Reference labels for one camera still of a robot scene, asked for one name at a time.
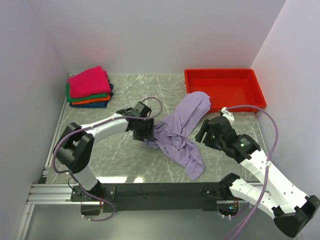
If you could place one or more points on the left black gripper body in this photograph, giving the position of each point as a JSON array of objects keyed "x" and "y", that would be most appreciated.
[{"x": 145, "y": 129}]

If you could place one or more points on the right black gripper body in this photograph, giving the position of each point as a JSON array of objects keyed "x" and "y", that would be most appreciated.
[{"x": 210, "y": 140}]

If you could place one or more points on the lavender t shirt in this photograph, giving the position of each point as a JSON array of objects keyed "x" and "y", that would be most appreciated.
[{"x": 171, "y": 134}]

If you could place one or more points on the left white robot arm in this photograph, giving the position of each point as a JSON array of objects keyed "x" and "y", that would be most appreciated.
[{"x": 75, "y": 146}]

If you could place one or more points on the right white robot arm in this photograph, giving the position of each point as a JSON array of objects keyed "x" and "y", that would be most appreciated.
[{"x": 289, "y": 207}]

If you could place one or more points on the folded navy blue t shirt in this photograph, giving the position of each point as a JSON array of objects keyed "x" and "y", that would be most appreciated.
[{"x": 102, "y": 104}]

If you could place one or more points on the folded orange t shirt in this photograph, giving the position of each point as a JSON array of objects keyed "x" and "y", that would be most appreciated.
[{"x": 94, "y": 100}]

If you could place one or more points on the red plastic tray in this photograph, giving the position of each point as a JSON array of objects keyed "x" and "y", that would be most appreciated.
[{"x": 226, "y": 87}]

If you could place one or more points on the black base beam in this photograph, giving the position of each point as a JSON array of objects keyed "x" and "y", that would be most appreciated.
[{"x": 165, "y": 196}]

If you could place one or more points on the folded pink t shirt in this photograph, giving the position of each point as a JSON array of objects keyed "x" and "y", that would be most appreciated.
[{"x": 92, "y": 81}]

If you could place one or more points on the folded green t shirt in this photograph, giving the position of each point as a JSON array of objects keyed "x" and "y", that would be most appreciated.
[{"x": 87, "y": 98}]

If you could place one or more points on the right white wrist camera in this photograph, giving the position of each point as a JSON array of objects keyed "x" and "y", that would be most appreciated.
[{"x": 224, "y": 112}]

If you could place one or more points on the aluminium rail frame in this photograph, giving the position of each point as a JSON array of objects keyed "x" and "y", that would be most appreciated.
[{"x": 49, "y": 214}]

